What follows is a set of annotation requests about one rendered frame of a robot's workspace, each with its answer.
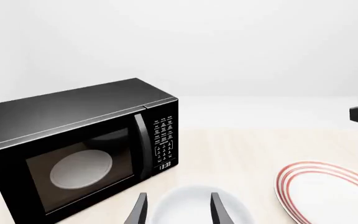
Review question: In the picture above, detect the white bowl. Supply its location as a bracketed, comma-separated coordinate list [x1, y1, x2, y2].
[150, 185, 255, 224]

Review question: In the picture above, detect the black microwave oven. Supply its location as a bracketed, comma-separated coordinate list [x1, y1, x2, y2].
[0, 77, 180, 224]

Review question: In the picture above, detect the round white microwave turntable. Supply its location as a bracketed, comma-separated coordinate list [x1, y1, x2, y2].
[49, 149, 114, 190]

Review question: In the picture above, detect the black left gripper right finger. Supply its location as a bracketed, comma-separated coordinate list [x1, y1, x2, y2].
[210, 192, 237, 224]

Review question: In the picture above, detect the white plate with red rings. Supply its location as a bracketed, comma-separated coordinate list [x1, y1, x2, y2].
[273, 160, 358, 224]

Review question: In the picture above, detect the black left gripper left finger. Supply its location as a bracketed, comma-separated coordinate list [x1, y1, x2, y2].
[123, 192, 149, 224]

